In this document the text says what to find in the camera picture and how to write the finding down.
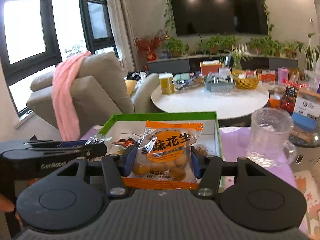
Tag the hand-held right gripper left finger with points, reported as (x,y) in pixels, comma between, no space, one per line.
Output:
(130,158)

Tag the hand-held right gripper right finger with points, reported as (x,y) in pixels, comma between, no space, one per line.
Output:
(196,163)

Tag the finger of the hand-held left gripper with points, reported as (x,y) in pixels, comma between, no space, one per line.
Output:
(72,144)

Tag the orange peanut packet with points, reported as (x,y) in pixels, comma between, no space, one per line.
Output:
(167,152)

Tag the green cardboard box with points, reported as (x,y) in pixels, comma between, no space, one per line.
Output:
(120,127)

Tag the person's left hand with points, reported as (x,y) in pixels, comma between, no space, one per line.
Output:
(6,205)

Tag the brown snack packet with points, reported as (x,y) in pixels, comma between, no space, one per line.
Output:
(200,150)

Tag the small red black snack packet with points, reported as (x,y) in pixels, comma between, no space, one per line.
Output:
(125,142)

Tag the purple floral tablecloth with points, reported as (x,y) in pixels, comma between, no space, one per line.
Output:
(235,142)

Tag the pink towel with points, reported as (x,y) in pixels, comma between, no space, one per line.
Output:
(65,97)

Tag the grey armchair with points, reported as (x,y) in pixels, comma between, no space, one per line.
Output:
(100,92)

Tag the round white coffee table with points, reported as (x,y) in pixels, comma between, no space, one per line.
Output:
(207,102)

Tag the yellow cushion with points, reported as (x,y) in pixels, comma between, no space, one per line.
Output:
(131,87)

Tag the clear glass mug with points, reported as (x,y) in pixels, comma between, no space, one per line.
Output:
(270,135)

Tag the blue plastic basket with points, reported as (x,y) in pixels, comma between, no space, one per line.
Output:
(218,86)

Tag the pile of assorted packets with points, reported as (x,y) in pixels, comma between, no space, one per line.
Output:
(188,81)

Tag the yellow can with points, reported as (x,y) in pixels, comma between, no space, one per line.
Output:
(166,83)

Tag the yellow wicker basket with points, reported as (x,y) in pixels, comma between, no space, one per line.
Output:
(247,83)

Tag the orange tissue box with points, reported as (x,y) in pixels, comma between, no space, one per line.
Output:
(210,68)

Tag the grey television cabinet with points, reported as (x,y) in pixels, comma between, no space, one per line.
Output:
(172,66)

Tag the red snack bag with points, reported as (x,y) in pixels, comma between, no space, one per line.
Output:
(288,101)

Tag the black framed window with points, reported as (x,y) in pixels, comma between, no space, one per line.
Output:
(25,42)

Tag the grass plant in vase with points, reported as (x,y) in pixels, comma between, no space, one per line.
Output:
(238,56)

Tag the red flower plant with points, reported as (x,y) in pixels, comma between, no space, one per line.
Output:
(147,43)

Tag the green potted plant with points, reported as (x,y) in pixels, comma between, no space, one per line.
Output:
(271,46)
(176,46)
(216,43)

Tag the blue white cardboard box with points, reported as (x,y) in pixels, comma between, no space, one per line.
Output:
(307,110)

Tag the lilac carton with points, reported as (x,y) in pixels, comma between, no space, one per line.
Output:
(283,74)

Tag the white curtain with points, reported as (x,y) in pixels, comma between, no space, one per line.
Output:
(122,25)

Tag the tall leafy potted plant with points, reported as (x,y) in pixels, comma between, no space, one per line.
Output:
(310,52)

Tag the wall mounted television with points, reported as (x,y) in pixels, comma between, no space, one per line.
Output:
(218,10)

